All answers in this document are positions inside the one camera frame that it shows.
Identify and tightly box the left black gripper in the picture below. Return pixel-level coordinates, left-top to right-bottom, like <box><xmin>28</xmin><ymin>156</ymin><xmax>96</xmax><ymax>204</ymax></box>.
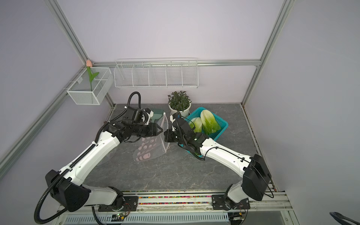
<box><xmin>132</xmin><ymin>122</ymin><xmax>163</xmax><ymax>137</ymax></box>

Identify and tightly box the clear pink-dotted zipper bag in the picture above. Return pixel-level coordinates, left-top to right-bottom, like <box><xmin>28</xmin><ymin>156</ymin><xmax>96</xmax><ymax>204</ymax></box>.
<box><xmin>133</xmin><ymin>113</ymin><xmax>170</xmax><ymax>163</ymax></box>

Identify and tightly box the chinese cabbage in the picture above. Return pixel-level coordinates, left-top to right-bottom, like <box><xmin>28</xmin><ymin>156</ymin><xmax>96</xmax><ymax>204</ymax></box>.
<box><xmin>200</xmin><ymin>110</ymin><xmax>221</xmax><ymax>135</ymax></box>
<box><xmin>189</xmin><ymin>117</ymin><xmax>203</xmax><ymax>133</ymax></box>

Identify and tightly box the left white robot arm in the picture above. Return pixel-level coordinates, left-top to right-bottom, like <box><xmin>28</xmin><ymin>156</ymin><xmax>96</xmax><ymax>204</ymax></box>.
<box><xmin>34</xmin><ymin>104</ymin><xmax>163</xmax><ymax>225</ymax></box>

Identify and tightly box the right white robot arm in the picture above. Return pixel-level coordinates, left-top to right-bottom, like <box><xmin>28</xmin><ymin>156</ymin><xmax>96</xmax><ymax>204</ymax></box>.
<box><xmin>164</xmin><ymin>112</ymin><xmax>272</xmax><ymax>211</ymax></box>

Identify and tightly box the potted green plant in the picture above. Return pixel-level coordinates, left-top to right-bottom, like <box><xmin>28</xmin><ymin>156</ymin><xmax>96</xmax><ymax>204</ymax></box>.
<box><xmin>168</xmin><ymin>91</ymin><xmax>191</xmax><ymax>117</ymax></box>

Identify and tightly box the teal plastic basket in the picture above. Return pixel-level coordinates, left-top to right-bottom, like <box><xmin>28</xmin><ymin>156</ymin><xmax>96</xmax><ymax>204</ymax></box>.
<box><xmin>183</xmin><ymin>107</ymin><xmax>228</xmax><ymax>141</ymax></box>

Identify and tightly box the artificial pink tulip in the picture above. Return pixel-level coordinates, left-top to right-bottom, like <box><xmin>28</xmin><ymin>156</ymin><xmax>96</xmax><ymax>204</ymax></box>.
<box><xmin>86</xmin><ymin>60</ymin><xmax>99</xmax><ymax>91</ymax></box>

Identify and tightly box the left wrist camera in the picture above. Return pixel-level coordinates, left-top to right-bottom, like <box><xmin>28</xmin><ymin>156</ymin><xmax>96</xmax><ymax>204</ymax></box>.
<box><xmin>142</xmin><ymin>108</ymin><xmax>154</xmax><ymax>125</ymax></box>

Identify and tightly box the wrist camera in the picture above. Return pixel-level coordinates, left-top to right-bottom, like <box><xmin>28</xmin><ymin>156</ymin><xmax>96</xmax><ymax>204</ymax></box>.
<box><xmin>170</xmin><ymin>112</ymin><xmax>182</xmax><ymax>127</ymax></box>
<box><xmin>142</xmin><ymin>108</ymin><xmax>154</xmax><ymax>125</ymax></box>

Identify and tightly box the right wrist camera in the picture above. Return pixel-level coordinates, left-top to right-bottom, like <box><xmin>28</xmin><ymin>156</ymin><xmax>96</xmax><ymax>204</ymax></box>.
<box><xmin>170</xmin><ymin>112</ymin><xmax>182</xmax><ymax>127</ymax></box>

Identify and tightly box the white wire wall rack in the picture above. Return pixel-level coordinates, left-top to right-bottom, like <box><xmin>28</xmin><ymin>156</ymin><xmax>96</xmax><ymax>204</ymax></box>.
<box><xmin>114</xmin><ymin>58</ymin><xmax>199</xmax><ymax>88</ymax></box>

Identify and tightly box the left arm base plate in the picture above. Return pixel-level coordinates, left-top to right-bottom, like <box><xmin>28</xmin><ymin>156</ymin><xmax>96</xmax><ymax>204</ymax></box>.
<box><xmin>98</xmin><ymin>196</ymin><xmax>139</xmax><ymax>212</ymax></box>

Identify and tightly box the white mesh wall basket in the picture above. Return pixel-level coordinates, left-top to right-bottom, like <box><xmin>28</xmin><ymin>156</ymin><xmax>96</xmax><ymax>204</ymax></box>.
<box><xmin>67</xmin><ymin>67</ymin><xmax>114</xmax><ymax>105</ymax></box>

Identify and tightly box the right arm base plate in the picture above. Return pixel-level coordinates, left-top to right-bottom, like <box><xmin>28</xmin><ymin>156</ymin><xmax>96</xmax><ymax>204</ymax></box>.
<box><xmin>211</xmin><ymin>195</ymin><xmax>250</xmax><ymax>211</ymax></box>

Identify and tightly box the black cable loop corner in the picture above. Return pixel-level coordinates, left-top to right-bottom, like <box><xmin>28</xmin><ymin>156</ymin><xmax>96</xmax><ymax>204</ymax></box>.
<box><xmin>329</xmin><ymin>212</ymin><xmax>360</xmax><ymax>225</ymax></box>

